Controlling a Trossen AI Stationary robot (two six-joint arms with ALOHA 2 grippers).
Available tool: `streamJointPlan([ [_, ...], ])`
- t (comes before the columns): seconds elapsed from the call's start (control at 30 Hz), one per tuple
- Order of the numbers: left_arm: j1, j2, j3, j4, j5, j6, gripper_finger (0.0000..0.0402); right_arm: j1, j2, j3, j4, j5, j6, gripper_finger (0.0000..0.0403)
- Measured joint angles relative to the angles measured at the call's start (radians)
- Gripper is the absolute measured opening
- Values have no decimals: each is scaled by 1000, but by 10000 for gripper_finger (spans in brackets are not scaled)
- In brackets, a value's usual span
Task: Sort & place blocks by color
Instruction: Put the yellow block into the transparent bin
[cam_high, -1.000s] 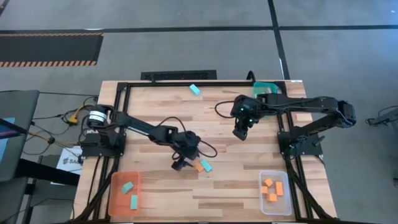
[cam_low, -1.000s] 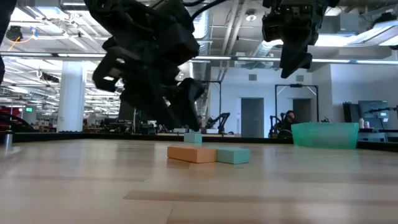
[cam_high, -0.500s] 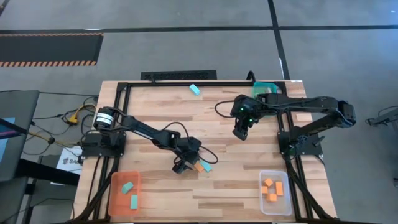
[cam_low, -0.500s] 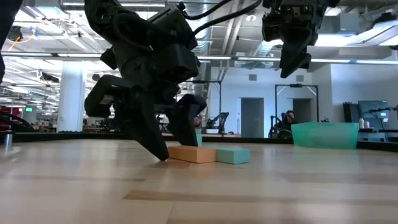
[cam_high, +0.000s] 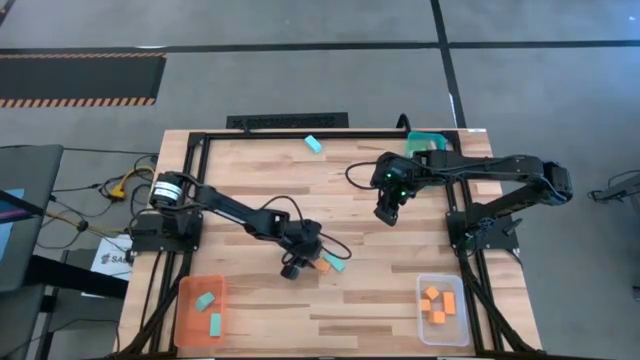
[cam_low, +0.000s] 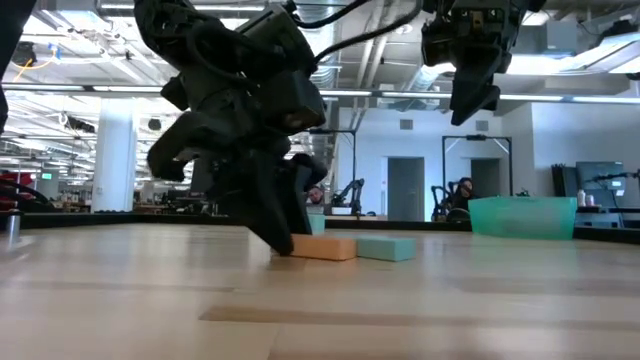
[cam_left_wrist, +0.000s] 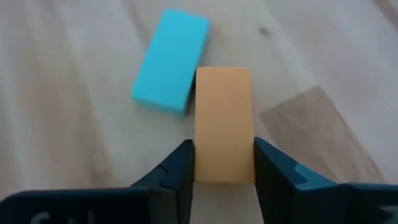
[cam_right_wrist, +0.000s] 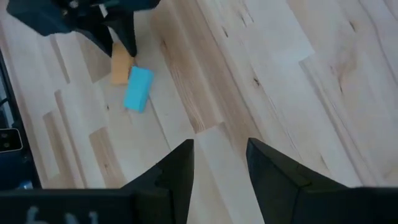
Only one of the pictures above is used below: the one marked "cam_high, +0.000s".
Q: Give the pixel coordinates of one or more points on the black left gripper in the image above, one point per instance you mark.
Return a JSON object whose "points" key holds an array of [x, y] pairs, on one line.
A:
{"points": [[302, 240]]}

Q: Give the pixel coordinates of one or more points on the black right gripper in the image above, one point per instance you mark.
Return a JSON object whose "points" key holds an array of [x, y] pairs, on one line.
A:
{"points": [[395, 175]]}

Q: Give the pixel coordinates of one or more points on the orange rectangular block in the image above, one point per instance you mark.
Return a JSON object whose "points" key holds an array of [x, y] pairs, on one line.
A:
{"points": [[322, 265], [449, 302]]}

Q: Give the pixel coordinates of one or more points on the teal rectangular block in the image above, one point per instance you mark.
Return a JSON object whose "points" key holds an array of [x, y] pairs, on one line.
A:
{"points": [[313, 144], [215, 325], [335, 262]]}

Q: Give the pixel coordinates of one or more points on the orange cube block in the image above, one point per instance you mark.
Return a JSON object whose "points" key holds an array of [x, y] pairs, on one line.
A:
{"points": [[437, 317], [432, 293]]}

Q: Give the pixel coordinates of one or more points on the wooden block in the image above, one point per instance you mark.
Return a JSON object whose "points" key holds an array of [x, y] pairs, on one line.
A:
{"points": [[425, 305]]}

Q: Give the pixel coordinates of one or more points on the teal blocks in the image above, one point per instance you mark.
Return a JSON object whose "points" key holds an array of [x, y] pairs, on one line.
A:
{"points": [[205, 301]]}

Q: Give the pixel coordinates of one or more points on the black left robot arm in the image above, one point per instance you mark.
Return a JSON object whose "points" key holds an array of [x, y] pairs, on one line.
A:
{"points": [[235, 212]]}

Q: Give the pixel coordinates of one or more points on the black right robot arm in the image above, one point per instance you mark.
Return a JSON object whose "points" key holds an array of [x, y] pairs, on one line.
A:
{"points": [[500, 167]]}

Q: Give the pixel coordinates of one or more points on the teal plastic container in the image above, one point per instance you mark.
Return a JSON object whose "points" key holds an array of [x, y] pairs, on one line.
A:
{"points": [[425, 142]]}

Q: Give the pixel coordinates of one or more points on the orange plastic tray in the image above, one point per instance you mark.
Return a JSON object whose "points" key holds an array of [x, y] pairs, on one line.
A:
{"points": [[190, 325]]}

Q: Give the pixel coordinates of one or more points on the black floor grate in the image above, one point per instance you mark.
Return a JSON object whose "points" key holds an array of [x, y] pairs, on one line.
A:
{"points": [[287, 120]]}

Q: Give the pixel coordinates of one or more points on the clear plastic tray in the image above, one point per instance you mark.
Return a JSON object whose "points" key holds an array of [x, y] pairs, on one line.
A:
{"points": [[442, 335]]}

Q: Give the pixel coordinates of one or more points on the white paper sign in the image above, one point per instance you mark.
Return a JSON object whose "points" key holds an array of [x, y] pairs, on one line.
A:
{"points": [[115, 257]]}

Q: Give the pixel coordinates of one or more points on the grey equipment stand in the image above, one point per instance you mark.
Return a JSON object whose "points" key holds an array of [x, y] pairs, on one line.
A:
{"points": [[617, 187]]}

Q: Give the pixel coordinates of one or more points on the black hazard-striped floor mat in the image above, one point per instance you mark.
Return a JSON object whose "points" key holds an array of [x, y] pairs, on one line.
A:
{"points": [[80, 77]]}

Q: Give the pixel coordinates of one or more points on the grey side table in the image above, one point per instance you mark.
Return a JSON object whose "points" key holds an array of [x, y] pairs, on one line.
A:
{"points": [[25, 170]]}

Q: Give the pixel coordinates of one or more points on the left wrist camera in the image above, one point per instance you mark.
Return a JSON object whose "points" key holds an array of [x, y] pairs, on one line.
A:
{"points": [[290, 271]]}

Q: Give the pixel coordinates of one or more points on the black table frame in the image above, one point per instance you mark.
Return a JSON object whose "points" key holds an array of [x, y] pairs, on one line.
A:
{"points": [[325, 135]]}

